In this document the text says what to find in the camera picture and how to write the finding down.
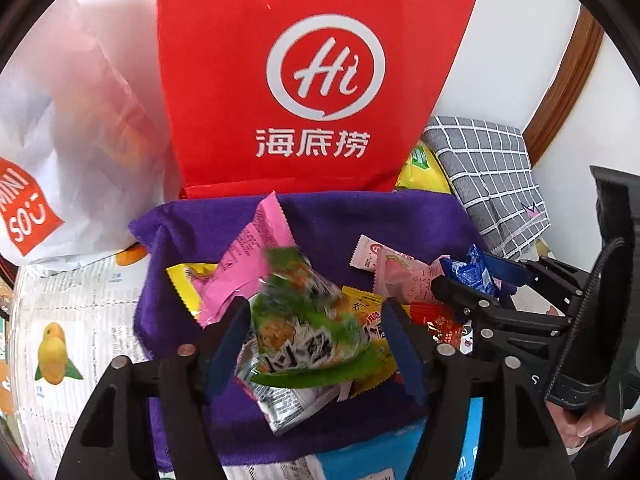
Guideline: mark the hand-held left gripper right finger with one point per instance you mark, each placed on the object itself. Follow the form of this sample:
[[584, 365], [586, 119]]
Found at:
[[402, 355]]

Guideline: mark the blue tissue pack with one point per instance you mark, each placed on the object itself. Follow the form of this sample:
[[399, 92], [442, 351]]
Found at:
[[380, 455]]

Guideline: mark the blue snack packet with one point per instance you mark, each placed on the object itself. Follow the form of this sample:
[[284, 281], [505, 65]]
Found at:
[[467, 272]]

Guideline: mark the white plastic shopping bag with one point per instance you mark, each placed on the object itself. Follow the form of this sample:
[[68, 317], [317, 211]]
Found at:
[[75, 160]]

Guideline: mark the plain yellow snack packet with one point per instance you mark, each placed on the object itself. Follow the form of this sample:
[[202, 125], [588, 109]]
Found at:
[[187, 280]]

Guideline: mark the yellow green packet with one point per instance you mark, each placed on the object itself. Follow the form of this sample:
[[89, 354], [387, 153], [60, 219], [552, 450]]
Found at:
[[420, 170]]

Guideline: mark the fruit print tablecloth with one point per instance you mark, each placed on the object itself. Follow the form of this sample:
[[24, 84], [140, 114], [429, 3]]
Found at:
[[85, 300]]

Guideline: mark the yellow snack packet red print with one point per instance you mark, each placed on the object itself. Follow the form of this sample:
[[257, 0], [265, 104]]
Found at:
[[362, 310]]

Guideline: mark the pale pink snack packet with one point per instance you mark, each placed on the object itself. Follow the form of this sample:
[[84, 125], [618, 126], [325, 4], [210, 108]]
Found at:
[[410, 280]]

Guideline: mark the red paper bag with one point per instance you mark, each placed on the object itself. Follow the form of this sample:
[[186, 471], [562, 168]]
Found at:
[[215, 110]]

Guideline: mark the wooden door frame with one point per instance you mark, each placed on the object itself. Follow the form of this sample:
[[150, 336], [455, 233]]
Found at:
[[570, 85]]

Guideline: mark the small red packet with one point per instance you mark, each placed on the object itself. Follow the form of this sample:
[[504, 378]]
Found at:
[[440, 325]]

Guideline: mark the magenta snack packet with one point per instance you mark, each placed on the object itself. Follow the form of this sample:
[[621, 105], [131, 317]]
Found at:
[[245, 260]]

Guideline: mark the green snack packet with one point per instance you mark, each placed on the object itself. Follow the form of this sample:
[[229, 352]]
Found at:
[[300, 320]]

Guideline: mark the white pink snack packet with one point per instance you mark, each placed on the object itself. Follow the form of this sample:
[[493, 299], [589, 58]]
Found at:
[[370, 255]]

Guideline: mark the purple towel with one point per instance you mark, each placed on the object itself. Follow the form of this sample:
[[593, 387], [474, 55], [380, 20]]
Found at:
[[325, 220]]

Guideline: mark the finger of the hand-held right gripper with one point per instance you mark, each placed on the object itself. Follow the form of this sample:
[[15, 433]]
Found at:
[[510, 272], [500, 330]]

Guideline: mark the grey checked cloth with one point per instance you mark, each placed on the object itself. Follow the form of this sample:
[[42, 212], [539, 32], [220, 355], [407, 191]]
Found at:
[[490, 180]]

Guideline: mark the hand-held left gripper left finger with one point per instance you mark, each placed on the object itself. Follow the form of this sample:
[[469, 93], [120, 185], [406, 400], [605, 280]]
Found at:
[[227, 350]]

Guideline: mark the person's right hand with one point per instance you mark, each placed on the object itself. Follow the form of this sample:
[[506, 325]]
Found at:
[[582, 430]]

